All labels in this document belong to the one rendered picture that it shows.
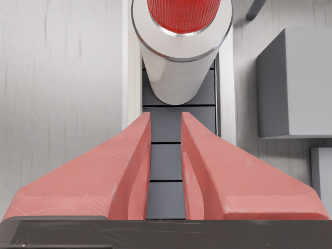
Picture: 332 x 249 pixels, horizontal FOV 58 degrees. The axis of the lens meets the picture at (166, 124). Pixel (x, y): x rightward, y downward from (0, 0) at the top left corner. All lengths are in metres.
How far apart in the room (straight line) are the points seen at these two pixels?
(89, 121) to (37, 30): 0.13
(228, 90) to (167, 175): 0.12
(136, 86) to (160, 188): 0.11
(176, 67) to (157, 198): 0.17
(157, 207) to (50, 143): 0.15
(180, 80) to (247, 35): 0.21
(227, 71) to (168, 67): 0.08
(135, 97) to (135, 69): 0.03
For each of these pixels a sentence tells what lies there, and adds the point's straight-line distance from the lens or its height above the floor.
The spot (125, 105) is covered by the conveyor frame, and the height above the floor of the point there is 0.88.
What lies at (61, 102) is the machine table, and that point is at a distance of 0.38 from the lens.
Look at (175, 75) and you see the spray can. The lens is 0.18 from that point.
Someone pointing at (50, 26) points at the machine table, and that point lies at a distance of 0.41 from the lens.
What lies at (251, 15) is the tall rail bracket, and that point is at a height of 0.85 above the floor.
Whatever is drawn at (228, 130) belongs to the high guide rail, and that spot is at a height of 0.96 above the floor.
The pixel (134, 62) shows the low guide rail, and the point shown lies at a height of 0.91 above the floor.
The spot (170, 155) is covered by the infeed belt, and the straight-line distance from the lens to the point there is 0.31.
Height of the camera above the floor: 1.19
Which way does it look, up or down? 85 degrees down
